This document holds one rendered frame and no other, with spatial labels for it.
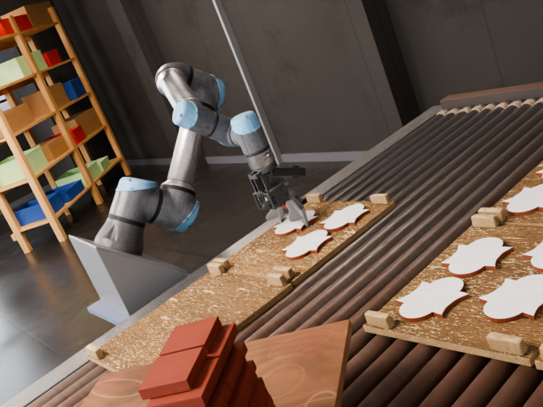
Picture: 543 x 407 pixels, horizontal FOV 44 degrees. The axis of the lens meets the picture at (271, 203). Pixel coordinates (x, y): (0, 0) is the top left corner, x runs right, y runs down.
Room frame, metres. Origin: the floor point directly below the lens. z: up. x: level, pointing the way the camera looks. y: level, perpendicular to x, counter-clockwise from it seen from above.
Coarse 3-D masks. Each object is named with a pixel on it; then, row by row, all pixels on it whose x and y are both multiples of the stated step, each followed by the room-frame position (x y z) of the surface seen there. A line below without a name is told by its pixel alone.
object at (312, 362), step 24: (288, 336) 1.03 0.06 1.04; (312, 336) 1.00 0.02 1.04; (336, 336) 0.97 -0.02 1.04; (264, 360) 0.99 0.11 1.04; (288, 360) 0.96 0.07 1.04; (312, 360) 0.93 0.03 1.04; (336, 360) 0.91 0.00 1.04; (96, 384) 1.14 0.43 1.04; (120, 384) 1.10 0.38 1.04; (288, 384) 0.89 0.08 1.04; (312, 384) 0.87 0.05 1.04; (336, 384) 0.85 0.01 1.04
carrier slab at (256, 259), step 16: (320, 208) 1.88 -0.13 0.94; (336, 208) 1.83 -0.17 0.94; (368, 208) 1.73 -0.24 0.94; (384, 208) 1.69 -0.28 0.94; (320, 224) 1.76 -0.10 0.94; (368, 224) 1.64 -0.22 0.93; (256, 240) 1.84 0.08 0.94; (272, 240) 1.79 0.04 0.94; (288, 240) 1.74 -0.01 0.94; (336, 240) 1.61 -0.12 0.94; (352, 240) 1.60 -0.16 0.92; (240, 256) 1.77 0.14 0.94; (256, 256) 1.72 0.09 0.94; (272, 256) 1.67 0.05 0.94; (320, 256) 1.55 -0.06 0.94; (240, 272) 1.65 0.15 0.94; (256, 272) 1.61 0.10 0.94; (272, 272) 1.57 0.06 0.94; (304, 272) 1.50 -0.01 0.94
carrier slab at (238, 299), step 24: (192, 288) 1.67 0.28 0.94; (216, 288) 1.61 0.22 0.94; (240, 288) 1.55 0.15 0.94; (264, 288) 1.50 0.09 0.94; (288, 288) 1.46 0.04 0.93; (168, 312) 1.59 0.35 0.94; (192, 312) 1.53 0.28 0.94; (216, 312) 1.48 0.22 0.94; (240, 312) 1.42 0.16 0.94; (120, 336) 1.56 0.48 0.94; (144, 336) 1.50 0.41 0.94; (168, 336) 1.45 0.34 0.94; (96, 360) 1.48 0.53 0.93; (120, 360) 1.42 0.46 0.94; (144, 360) 1.38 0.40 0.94
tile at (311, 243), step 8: (312, 232) 1.70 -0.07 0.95; (320, 232) 1.68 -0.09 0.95; (296, 240) 1.69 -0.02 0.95; (304, 240) 1.67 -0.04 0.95; (312, 240) 1.65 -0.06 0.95; (320, 240) 1.62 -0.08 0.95; (328, 240) 1.62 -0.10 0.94; (288, 248) 1.65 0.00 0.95; (296, 248) 1.64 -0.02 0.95; (304, 248) 1.61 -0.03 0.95; (312, 248) 1.59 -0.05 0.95; (320, 248) 1.60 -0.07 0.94; (288, 256) 1.60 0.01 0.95; (296, 256) 1.59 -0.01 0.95; (304, 256) 1.58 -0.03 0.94
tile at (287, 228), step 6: (312, 210) 1.87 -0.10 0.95; (312, 216) 1.81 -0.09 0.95; (282, 222) 1.87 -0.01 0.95; (288, 222) 1.85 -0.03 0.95; (294, 222) 1.83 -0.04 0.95; (300, 222) 1.81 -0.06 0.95; (312, 222) 1.80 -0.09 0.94; (276, 228) 1.85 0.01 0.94; (282, 228) 1.82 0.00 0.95; (288, 228) 1.80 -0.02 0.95; (294, 228) 1.78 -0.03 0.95; (300, 228) 1.77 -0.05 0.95; (276, 234) 1.80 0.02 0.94; (282, 234) 1.78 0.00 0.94; (288, 234) 1.78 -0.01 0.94
